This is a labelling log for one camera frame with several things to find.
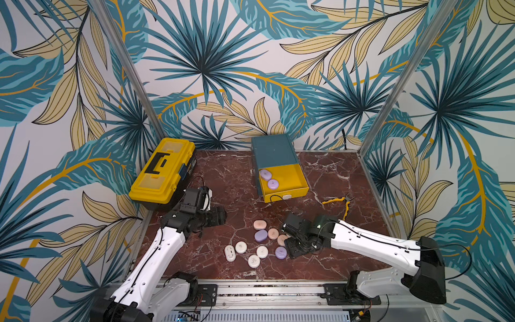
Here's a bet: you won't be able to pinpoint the yellow top drawer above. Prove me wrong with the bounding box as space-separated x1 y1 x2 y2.
260 164 309 203

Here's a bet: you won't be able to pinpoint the purple oval case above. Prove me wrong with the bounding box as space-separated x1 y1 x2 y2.
259 169 272 181

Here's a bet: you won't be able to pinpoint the teal drawer cabinet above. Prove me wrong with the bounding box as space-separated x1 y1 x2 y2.
251 134 299 197

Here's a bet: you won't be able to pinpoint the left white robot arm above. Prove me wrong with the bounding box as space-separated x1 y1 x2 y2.
89 207 227 321

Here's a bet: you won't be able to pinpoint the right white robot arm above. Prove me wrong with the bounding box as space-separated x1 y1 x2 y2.
281 213 447 305

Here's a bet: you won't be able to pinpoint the pink round case middle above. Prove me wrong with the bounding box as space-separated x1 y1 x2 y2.
277 234 288 247

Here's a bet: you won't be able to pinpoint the pink round case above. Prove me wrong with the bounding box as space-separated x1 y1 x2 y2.
277 234 288 247
268 228 280 240

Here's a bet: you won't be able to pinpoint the pink round case left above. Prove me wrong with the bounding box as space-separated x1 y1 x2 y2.
268 228 280 240

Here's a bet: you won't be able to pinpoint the white round case right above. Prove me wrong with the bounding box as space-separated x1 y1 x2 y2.
256 246 269 259

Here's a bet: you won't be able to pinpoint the white round case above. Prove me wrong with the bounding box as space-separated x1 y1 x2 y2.
234 241 248 254
256 246 269 259
248 255 261 268

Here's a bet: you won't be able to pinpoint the purple earphone case upper left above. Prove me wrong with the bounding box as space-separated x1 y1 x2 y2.
254 229 268 242

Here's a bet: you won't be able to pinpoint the pink oval earphone case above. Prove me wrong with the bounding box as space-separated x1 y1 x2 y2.
253 219 268 230

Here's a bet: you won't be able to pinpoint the white oval earphone case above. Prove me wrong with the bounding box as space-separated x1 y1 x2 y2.
224 245 237 262

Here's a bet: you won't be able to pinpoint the white round case lower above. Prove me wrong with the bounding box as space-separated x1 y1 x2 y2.
248 255 261 268

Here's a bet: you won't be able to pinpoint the white round case upper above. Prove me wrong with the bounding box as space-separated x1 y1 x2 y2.
234 241 248 254

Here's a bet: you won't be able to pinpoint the yellow black toolbox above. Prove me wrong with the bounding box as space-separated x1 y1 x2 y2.
129 138 197 212

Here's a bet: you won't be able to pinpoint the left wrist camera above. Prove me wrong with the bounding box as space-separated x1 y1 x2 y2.
179 186 213 215

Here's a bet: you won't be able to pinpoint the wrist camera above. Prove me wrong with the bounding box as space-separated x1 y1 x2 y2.
281 213 312 239
179 186 213 215

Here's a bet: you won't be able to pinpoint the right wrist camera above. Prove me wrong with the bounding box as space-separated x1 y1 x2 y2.
281 213 312 239

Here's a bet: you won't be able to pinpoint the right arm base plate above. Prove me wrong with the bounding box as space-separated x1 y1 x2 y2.
320 283 382 307

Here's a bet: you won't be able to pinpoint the yellow handled pliers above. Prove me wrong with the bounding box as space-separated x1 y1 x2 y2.
322 197 353 221

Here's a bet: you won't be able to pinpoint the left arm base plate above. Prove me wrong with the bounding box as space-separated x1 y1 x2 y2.
177 284 218 307

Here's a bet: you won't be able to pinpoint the aluminium front rail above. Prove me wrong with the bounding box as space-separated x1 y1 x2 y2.
94 278 447 322

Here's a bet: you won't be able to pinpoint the left aluminium frame post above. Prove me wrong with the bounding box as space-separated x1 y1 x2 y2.
90 0 166 142

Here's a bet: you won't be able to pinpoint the aluminium frame post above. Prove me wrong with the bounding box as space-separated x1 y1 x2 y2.
358 0 458 158
90 0 166 142

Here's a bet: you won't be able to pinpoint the right aluminium frame post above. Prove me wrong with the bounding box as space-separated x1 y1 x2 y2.
358 0 458 158

